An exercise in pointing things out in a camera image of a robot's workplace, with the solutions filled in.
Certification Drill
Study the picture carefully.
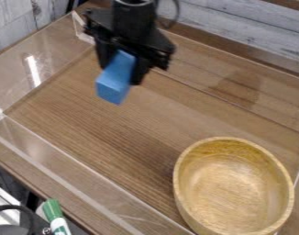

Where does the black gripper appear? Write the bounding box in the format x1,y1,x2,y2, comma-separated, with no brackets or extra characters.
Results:
83,0,175,85

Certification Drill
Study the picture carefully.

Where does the blue rectangular block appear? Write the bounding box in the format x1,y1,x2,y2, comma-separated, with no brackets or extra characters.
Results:
97,50,137,105

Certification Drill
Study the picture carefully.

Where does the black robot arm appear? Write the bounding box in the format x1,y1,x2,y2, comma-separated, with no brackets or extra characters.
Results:
83,0,182,85

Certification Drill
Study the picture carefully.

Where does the brown wooden bowl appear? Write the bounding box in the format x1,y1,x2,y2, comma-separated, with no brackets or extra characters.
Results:
173,137,294,235

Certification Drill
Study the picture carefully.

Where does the green and white marker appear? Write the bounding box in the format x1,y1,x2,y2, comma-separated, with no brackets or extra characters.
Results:
42,198,73,235

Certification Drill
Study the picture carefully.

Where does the clear acrylic tray wall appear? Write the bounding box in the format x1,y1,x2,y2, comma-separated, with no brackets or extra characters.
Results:
0,108,194,235

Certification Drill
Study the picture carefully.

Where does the black cable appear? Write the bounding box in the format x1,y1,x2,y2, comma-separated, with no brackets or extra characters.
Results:
0,205,38,235

